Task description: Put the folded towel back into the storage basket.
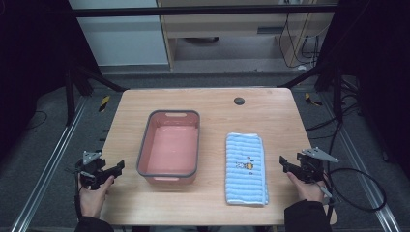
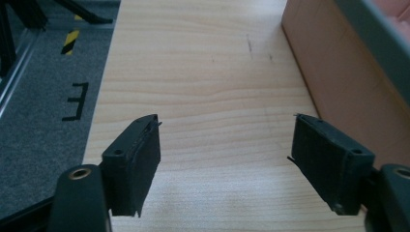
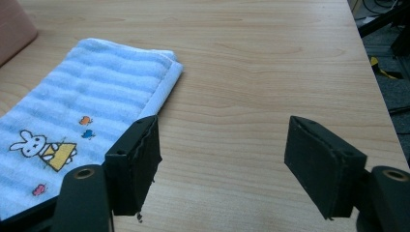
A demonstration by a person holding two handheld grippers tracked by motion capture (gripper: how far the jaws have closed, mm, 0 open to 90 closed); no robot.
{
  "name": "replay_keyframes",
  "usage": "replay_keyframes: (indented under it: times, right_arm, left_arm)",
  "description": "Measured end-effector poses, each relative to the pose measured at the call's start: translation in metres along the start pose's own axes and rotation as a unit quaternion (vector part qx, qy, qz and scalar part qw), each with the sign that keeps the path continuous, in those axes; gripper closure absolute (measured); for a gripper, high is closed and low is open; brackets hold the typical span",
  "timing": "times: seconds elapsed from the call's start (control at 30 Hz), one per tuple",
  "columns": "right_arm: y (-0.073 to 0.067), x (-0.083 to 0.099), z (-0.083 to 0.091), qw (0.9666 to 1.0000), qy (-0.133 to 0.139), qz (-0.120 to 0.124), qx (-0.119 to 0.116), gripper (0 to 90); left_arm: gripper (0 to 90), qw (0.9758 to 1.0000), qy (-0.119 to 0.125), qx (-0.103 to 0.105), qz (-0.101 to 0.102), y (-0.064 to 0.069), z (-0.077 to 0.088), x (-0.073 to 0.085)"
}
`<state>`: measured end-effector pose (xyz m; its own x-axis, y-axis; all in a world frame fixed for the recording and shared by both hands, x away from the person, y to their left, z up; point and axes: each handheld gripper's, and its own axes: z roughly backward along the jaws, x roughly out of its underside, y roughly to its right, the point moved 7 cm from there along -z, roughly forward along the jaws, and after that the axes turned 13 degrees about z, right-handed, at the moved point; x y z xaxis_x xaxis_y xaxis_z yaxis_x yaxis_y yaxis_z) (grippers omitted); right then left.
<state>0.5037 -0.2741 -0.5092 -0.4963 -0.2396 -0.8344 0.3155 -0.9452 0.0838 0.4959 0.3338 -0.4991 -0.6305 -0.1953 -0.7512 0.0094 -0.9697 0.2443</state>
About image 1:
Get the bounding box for white cabinet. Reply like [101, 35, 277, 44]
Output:
[68, 0, 170, 68]

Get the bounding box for grey cable plug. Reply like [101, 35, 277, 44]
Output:
[316, 181, 337, 206]

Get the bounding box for light wooden desk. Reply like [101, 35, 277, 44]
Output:
[156, 0, 339, 71]

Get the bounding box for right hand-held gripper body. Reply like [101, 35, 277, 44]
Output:
[296, 147, 339, 185]

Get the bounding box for person's right hand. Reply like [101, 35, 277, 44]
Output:
[286, 171, 327, 203]

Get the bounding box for metal floor rail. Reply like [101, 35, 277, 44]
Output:
[10, 96, 89, 232]
[321, 92, 401, 232]

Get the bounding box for black looped gripper cable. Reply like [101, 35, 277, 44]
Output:
[325, 167, 388, 214]

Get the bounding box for black floor cables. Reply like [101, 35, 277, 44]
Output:
[305, 76, 366, 141]

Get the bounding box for black hanging cables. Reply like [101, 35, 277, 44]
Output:
[278, 12, 324, 70]

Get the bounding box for dark curtain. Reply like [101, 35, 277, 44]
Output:
[0, 0, 101, 162]
[317, 0, 410, 182]

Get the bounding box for person's left hand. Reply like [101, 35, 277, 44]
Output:
[78, 175, 116, 219]

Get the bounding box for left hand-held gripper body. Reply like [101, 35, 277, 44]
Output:
[75, 150, 112, 191]

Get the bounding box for pink basin with grey rim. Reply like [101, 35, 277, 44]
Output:
[135, 109, 201, 186]

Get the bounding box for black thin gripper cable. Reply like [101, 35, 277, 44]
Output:
[73, 172, 82, 220]

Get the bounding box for yellow black striped tape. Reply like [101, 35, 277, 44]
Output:
[304, 92, 323, 107]
[98, 95, 111, 113]

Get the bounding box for black metal stand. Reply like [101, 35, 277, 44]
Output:
[276, 61, 344, 122]
[63, 62, 128, 128]

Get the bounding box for blue striped towel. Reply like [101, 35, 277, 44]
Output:
[224, 131, 270, 207]

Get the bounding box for black horizontal frame bar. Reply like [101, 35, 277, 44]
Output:
[71, 4, 338, 18]

